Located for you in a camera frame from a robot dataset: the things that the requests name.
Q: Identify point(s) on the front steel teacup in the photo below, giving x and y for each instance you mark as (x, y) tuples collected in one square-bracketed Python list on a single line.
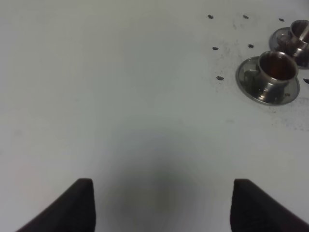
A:
[(277, 67)]

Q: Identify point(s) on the steel saucer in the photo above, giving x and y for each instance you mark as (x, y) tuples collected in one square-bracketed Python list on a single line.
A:
[(267, 93), (302, 61)]

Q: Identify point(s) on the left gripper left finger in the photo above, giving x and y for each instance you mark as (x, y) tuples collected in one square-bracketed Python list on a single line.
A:
[(73, 211)]

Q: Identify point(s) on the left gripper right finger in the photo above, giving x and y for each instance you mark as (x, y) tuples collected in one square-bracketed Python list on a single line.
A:
[(253, 210)]

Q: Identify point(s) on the steel teacup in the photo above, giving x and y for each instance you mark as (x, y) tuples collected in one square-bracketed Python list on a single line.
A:
[(295, 39), (277, 67)]

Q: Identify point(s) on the rear steel saucer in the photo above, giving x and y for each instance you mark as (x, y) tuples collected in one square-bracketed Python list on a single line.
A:
[(302, 61)]

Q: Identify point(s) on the rear steel teacup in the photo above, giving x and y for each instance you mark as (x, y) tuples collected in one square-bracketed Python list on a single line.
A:
[(295, 39)]

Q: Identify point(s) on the front steel saucer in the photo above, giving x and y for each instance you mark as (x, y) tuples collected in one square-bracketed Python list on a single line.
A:
[(267, 93)]

